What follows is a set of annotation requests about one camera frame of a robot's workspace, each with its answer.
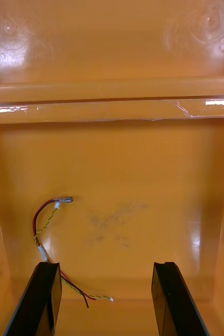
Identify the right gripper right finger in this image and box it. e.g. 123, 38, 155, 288
151, 261, 210, 336

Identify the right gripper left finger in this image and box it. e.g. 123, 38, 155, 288
3, 261, 63, 336

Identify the yellow-orange plastic bin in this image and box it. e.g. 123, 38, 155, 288
0, 99, 224, 336
0, 0, 224, 103

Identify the clear adhesive tape strip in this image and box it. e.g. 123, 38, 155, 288
0, 98, 224, 123

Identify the red black green-yellow wire harness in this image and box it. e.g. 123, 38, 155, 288
32, 196, 114, 308

